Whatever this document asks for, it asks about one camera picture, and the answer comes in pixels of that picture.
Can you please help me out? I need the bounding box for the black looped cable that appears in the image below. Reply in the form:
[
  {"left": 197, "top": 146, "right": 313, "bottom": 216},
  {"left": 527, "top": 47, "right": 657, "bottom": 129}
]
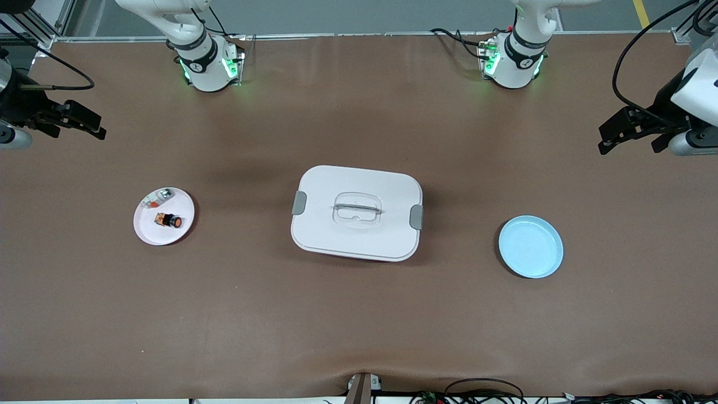
[{"left": 445, "top": 378, "right": 525, "bottom": 404}]

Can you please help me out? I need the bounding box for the aluminium frame post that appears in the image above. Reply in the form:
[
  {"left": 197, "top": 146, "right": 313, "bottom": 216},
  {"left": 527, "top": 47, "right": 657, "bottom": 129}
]
[
  {"left": 14, "top": 0, "right": 73, "bottom": 57},
  {"left": 670, "top": 0, "right": 718, "bottom": 45}
]

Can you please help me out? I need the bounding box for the pink round plate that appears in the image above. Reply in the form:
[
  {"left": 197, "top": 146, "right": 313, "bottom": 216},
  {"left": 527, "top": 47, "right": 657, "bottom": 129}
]
[{"left": 133, "top": 187, "right": 196, "bottom": 246}]

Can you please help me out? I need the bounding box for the silver table edge rail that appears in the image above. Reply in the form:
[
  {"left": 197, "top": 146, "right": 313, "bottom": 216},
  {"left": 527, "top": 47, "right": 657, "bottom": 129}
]
[{"left": 53, "top": 31, "right": 674, "bottom": 42}]

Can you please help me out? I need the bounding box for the light blue round plate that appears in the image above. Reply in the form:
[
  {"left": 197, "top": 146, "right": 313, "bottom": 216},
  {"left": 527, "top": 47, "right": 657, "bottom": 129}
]
[{"left": 498, "top": 215, "right": 564, "bottom": 279}]

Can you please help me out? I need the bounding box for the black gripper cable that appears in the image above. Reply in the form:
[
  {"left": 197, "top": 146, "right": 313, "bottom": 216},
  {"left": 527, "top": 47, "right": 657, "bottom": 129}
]
[
  {"left": 612, "top": 0, "right": 702, "bottom": 118},
  {"left": 0, "top": 20, "right": 95, "bottom": 91}
]

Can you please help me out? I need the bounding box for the white lidded storage box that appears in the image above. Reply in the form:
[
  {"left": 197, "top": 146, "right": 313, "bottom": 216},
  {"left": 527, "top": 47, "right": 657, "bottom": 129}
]
[{"left": 291, "top": 165, "right": 424, "bottom": 263}]

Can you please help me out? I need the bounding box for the black arm base cable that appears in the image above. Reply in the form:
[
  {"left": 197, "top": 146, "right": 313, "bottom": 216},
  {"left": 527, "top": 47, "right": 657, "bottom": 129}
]
[{"left": 430, "top": 27, "right": 494, "bottom": 59}]

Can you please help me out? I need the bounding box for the brown table mat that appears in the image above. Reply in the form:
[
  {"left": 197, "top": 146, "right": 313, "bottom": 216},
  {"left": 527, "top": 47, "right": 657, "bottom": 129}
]
[{"left": 0, "top": 33, "right": 718, "bottom": 400}]

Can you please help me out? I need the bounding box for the tangled black cable bundle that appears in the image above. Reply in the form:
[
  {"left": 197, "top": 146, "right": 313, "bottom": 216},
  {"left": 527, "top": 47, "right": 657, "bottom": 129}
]
[{"left": 561, "top": 389, "right": 718, "bottom": 404}]

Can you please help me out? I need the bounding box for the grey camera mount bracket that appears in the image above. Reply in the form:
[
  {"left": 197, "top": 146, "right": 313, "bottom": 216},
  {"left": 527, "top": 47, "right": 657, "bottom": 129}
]
[{"left": 344, "top": 372, "right": 383, "bottom": 404}]

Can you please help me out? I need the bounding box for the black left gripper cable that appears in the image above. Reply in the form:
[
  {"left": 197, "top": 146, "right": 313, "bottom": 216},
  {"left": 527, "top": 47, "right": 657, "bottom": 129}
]
[{"left": 612, "top": 0, "right": 702, "bottom": 118}]

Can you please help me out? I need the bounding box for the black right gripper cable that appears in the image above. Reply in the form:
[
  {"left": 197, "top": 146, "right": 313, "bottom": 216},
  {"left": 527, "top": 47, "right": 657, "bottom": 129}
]
[{"left": 0, "top": 20, "right": 95, "bottom": 91}]

